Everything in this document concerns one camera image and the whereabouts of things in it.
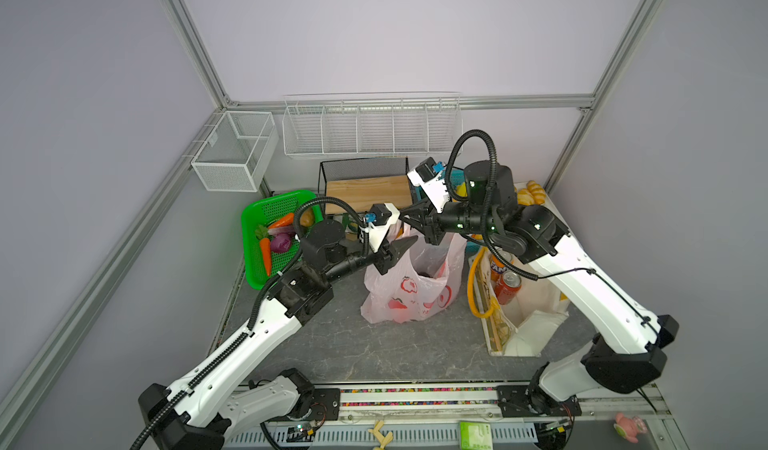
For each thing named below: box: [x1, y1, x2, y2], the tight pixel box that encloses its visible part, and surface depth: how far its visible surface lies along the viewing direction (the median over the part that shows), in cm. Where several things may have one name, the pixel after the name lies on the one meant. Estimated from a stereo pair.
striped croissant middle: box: [517, 188, 535, 206], surface depth 117 cm
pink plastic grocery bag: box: [361, 220, 468, 324], surface depth 73 cm
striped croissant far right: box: [526, 180, 547, 205], surface depth 118 cm
